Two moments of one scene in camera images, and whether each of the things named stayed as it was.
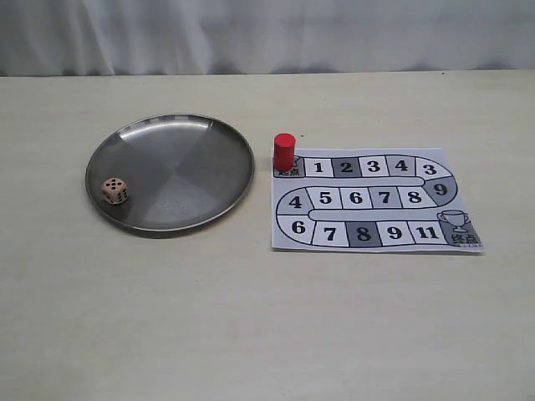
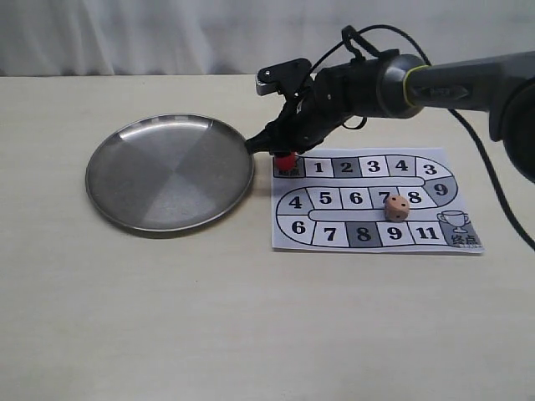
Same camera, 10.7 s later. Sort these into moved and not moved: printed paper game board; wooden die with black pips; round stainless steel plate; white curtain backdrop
Moved: wooden die with black pips
Not moved: round stainless steel plate; printed paper game board; white curtain backdrop
